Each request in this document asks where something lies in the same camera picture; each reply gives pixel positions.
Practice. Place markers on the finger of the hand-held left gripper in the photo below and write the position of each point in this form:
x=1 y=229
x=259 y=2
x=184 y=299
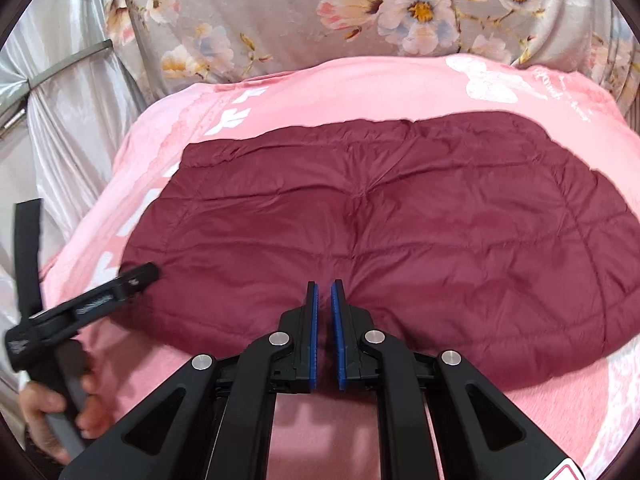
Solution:
x=137 y=277
x=29 y=255

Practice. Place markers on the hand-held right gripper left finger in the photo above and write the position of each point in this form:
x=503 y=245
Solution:
x=312 y=335

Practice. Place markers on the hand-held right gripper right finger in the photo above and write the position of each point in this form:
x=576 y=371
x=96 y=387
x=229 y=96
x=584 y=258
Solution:
x=340 y=335

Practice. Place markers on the maroon puffer jacket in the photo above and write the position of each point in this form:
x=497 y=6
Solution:
x=400 y=240

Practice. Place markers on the person's left hand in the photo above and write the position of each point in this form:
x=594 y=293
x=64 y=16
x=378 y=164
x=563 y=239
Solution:
x=42 y=410

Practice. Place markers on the silver satin curtain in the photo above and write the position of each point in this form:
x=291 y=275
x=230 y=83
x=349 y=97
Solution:
x=65 y=140

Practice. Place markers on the chrome metal tube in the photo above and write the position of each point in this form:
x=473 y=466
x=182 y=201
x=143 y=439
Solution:
x=15 y=112

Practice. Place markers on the grey curtain tie band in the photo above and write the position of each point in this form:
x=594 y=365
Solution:
x=70 y=66

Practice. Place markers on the pink printed blanket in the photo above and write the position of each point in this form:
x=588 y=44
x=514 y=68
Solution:
x=350 y=90

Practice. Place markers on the grey floral bed sheet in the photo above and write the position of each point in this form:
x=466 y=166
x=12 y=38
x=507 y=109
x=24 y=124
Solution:
x=280 y=15

